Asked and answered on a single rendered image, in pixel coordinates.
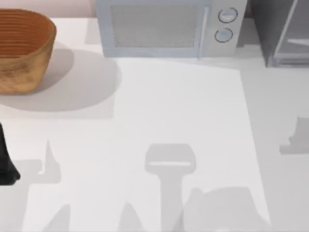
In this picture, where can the microwave knob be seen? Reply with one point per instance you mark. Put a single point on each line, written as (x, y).
(227, 15)
(223, 35)

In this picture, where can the pale microwave oven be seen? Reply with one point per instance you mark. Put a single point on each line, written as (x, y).
(237, 29)

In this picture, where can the brown woven basket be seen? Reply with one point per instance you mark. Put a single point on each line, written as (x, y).
(26, 70)

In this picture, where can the microwave oven door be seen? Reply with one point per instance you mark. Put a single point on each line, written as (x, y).
(154, 26)

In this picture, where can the grey cabinet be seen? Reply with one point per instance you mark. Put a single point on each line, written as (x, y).
(270, 29)

